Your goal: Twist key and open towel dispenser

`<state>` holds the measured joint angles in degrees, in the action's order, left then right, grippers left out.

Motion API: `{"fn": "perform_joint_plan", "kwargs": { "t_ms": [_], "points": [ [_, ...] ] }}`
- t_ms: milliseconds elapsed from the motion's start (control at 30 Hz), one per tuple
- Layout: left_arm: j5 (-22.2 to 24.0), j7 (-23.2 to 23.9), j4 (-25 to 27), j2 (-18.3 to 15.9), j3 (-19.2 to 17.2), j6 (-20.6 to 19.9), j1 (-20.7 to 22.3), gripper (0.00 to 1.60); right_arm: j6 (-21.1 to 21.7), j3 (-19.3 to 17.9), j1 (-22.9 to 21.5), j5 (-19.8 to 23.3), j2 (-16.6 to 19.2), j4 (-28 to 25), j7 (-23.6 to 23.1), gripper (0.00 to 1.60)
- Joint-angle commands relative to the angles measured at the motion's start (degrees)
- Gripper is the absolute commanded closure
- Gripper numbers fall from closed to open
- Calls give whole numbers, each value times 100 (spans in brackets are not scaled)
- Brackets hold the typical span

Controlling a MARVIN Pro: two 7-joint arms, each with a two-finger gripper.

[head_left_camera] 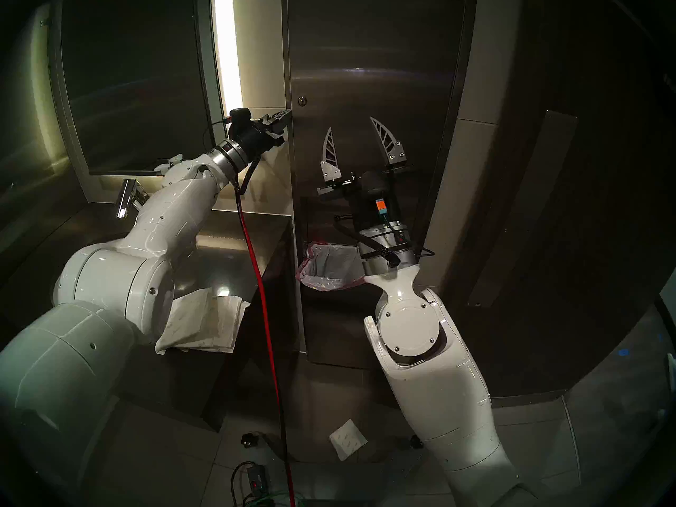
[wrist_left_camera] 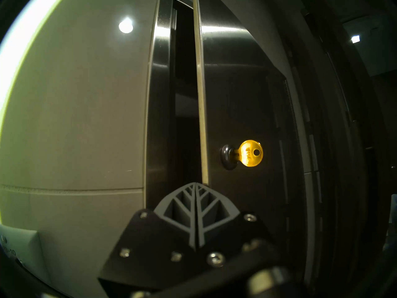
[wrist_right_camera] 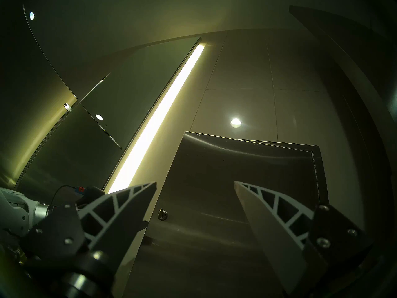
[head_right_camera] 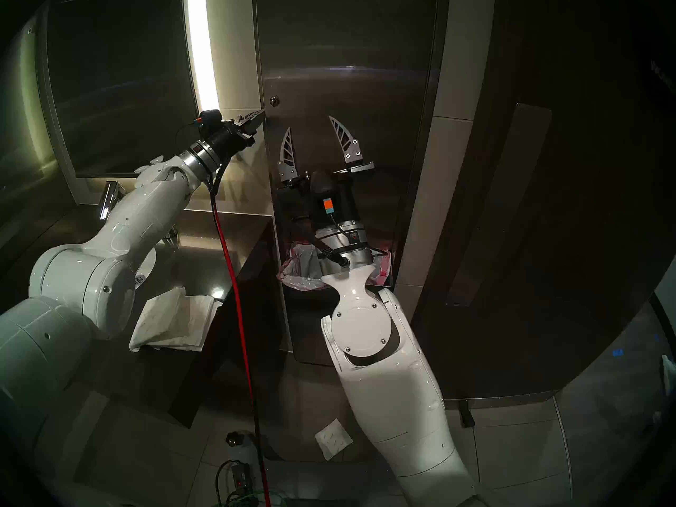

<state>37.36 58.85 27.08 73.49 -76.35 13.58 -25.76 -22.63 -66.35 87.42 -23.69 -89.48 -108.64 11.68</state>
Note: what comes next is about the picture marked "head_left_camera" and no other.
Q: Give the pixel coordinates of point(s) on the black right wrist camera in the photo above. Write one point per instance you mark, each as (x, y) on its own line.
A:
(372, 182)

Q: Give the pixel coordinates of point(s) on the black knob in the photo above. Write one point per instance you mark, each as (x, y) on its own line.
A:
(251, 440)
(417, 441)

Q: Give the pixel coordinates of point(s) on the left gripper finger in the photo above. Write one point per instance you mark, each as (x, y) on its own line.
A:
(274, 136)
(277, 119)

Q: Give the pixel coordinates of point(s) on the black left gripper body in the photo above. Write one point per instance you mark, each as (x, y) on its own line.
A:
(256, 141)

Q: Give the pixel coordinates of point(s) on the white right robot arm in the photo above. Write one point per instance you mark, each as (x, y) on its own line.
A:
(433, 384)

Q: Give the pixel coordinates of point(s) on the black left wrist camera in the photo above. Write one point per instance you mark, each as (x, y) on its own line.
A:
(241, 115)

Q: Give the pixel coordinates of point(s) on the printed paper towel pack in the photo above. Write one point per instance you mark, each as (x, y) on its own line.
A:
(185, 321)

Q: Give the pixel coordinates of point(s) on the plain white paper towel stack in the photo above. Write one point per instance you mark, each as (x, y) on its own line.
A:
(227, 324)

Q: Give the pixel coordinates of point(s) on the clear pink-edged bin liner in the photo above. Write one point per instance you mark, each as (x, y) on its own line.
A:
(332, 265)

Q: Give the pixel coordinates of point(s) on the stainless steel wall panel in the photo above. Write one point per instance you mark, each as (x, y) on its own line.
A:
(470, 15)

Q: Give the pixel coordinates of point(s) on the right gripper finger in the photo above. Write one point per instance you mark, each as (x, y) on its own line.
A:
(330, 160)
(392, 147)

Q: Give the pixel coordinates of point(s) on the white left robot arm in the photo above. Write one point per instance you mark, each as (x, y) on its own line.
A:
(105, 289)

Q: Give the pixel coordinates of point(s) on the chrome faucet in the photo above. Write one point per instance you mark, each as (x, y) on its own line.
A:
(127, 197)

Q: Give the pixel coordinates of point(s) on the stainless steel waste bin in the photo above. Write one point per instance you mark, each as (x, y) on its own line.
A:
(332, 331)

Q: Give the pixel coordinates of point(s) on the crumpled paper towel sheet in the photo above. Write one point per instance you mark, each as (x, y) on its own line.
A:
(347, 440)

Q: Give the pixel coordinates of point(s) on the wall mirror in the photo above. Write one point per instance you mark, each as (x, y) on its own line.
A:
(132, 73)

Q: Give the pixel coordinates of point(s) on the black power adapter box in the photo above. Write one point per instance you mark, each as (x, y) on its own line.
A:
(259, 479)

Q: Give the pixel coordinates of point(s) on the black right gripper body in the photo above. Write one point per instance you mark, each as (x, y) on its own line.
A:
(397, 207)

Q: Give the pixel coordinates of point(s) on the white object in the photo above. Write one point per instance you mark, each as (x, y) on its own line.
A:
(671, 363)

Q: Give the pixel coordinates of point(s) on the stainless steel dispenser door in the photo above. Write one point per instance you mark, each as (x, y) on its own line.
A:
(380, 52)

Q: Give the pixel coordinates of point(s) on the dark vanity cabinet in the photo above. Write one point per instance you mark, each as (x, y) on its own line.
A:
(237, 363)

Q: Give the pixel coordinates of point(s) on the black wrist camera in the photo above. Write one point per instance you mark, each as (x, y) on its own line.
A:
(372, 182)
(241, 115)

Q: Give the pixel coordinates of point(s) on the dark wooden door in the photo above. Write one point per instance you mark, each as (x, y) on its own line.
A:
(607, 194)

